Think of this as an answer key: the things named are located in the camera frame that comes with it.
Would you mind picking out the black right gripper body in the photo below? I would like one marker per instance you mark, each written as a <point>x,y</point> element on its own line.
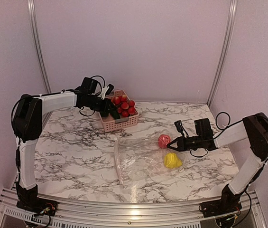
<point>187,146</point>

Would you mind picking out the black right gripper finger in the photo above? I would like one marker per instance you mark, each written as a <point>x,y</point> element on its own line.
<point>172,148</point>
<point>175,141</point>

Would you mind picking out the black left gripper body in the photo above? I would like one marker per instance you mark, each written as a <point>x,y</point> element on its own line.
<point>97,106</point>

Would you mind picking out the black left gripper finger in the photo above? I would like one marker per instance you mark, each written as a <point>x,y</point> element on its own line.
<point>113,108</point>
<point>115,115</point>

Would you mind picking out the red fake pomegranate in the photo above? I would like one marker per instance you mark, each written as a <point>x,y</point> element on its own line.
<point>163,141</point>

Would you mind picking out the red fake lychee bunch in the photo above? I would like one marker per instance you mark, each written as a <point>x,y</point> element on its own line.
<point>125,106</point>

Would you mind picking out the yellow fake bell pepper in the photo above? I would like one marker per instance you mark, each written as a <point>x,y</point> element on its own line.
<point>172,161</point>

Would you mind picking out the clear zip top bag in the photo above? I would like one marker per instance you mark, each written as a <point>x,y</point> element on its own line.
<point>138,159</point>

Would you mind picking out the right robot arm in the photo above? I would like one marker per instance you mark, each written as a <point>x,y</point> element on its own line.
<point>253,129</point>

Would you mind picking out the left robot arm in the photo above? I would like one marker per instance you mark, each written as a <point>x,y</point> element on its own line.
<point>27,125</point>

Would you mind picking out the pink plastic basket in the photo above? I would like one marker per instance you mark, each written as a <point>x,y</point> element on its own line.
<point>109,124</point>

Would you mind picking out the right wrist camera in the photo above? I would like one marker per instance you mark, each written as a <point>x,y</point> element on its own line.
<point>180,128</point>

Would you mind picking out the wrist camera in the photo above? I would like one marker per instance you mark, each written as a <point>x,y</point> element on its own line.
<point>106,91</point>
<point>180,128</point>

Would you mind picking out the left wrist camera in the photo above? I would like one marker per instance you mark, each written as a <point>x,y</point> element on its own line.
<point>106,91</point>

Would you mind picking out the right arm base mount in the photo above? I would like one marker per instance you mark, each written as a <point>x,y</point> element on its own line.
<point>218,207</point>

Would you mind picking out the front aluminium rail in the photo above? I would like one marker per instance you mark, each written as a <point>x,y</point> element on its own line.
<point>71,213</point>

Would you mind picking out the left aluminium frame post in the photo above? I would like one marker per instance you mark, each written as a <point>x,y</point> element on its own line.
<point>37,43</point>

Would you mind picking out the aluminium frame post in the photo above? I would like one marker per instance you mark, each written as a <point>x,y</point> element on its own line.
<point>37,43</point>
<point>224,51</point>

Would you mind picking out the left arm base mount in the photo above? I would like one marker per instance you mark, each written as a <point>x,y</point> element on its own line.
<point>39,207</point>

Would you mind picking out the right aluminium frame post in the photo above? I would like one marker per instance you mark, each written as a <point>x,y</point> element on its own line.
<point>224,51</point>

